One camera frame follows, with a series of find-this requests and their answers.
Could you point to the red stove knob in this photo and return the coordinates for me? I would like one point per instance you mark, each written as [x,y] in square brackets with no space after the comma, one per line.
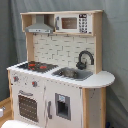
[34,83]
[15,78]

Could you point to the left red stove knob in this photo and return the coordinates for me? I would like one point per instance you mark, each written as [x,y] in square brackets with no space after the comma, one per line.
[15,78]

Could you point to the grey toy sink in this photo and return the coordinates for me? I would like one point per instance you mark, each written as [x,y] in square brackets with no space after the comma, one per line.
[81,74]

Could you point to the grey cabinet door handle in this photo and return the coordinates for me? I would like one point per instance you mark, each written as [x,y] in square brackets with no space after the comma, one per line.
[49,110]

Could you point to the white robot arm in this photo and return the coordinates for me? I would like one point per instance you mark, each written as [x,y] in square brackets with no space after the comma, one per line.
[17,124]

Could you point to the wooden toy kitchen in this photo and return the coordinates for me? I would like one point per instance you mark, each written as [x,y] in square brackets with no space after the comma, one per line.
[62,83]

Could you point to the small metal pot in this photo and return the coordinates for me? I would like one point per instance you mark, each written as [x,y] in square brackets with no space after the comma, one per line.
[69,73]

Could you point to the toy microwave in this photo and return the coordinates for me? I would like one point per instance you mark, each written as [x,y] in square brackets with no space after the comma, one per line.
[73,23]

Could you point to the grey ice dispenser panel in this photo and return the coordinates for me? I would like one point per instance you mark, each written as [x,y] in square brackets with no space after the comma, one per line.
[63,108]

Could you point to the black toy faucet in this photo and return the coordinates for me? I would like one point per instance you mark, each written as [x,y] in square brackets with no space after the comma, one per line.
[82,64]

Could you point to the right red stove knob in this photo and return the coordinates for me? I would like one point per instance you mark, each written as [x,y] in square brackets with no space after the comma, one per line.
[34,83]

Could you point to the grey range hood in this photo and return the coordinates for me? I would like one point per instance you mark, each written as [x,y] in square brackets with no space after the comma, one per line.
[39,26]

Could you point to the black stovetop with red burners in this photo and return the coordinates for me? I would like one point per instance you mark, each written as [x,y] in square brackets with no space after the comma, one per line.
[37,66]

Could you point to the toy oven door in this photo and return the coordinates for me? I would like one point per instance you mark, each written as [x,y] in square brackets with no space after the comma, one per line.
[27,106]

